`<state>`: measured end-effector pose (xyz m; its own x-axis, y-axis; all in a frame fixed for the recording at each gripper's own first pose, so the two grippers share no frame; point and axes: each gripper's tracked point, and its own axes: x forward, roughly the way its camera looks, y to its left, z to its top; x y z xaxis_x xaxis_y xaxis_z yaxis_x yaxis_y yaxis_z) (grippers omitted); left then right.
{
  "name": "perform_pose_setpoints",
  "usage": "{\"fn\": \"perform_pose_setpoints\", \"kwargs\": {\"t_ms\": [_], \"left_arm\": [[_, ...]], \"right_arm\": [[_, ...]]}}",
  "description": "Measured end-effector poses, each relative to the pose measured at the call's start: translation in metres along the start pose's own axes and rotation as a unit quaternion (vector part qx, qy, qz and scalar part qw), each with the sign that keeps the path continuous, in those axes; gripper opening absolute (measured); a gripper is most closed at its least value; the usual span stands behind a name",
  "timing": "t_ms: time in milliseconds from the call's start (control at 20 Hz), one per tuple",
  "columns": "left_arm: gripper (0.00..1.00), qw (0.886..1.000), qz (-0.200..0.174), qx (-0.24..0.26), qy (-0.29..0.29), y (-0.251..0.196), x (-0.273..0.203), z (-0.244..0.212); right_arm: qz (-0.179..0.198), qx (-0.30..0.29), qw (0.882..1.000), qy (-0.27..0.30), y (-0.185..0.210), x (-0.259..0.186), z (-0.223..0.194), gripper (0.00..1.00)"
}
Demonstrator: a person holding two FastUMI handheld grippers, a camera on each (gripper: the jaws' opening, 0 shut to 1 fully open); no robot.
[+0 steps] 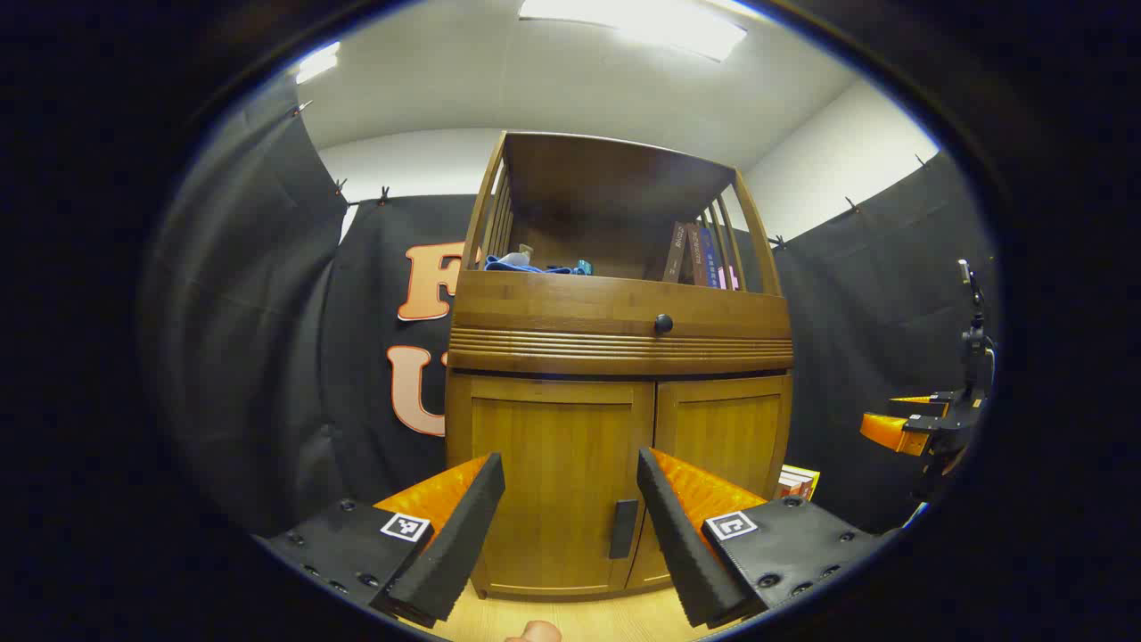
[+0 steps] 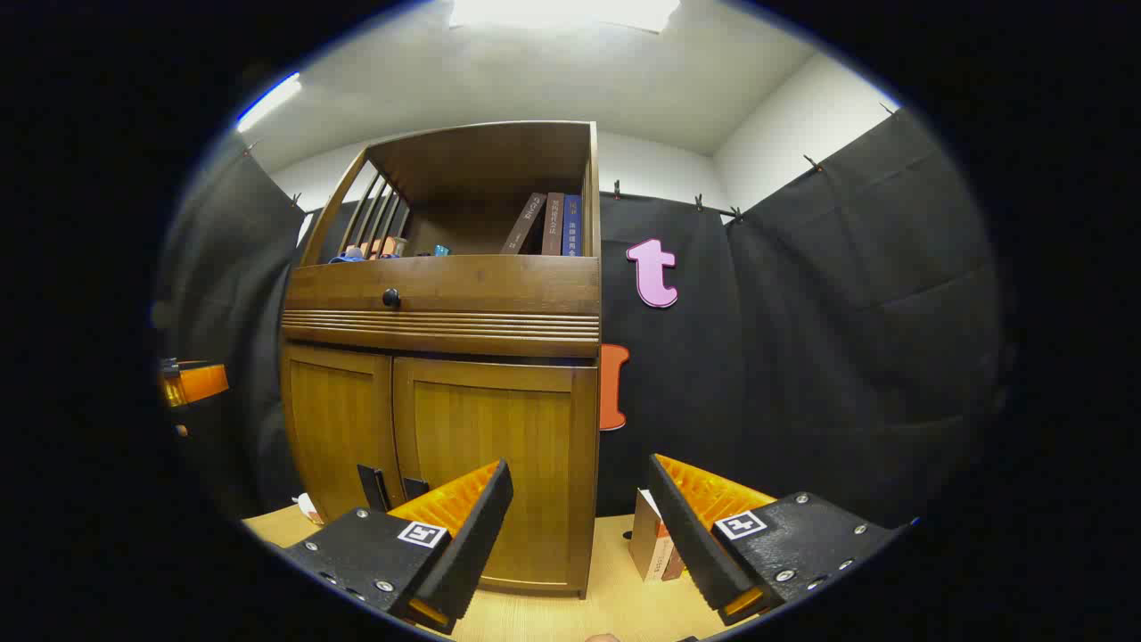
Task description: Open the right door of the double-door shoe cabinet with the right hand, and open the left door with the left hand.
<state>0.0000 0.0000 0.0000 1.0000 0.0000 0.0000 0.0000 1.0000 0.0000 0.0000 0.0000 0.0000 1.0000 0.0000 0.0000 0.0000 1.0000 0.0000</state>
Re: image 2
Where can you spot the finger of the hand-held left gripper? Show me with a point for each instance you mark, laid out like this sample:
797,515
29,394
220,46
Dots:
201,382

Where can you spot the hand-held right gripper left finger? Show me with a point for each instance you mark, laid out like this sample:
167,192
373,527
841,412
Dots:
472,544

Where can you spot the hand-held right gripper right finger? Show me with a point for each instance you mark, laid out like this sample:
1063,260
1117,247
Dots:
686,535

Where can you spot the wooden shoe cabinet door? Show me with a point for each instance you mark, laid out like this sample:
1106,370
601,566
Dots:
535,446
334,419

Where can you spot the wooden double-door shoe cabinet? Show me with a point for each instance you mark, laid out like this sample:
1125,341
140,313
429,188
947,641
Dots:
490,334

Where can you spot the brown book white lettering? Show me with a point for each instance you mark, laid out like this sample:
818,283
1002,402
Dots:
675,566

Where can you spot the beige and orange book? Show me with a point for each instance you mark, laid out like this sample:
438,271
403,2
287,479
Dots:
644,535

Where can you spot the small white object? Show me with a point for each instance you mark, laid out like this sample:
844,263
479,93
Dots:
309,508

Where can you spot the small blue item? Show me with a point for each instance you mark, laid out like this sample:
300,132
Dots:
346,257

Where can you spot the black round drawer knob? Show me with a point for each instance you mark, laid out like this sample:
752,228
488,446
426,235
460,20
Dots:
390,298

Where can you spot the black backdrop cloth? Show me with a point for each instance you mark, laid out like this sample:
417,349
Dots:
847,312

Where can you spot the ceiling light strip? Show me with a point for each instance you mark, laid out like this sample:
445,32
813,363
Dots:
267,101

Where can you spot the grey-brown book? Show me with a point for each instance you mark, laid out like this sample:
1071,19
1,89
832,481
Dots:
524,223

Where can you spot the blue book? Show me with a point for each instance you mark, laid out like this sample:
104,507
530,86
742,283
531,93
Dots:
572,227

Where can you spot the dark brown book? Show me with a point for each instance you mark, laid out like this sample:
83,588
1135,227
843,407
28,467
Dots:
553,225

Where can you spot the ceiling light panel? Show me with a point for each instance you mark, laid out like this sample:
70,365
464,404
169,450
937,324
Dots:
562,12

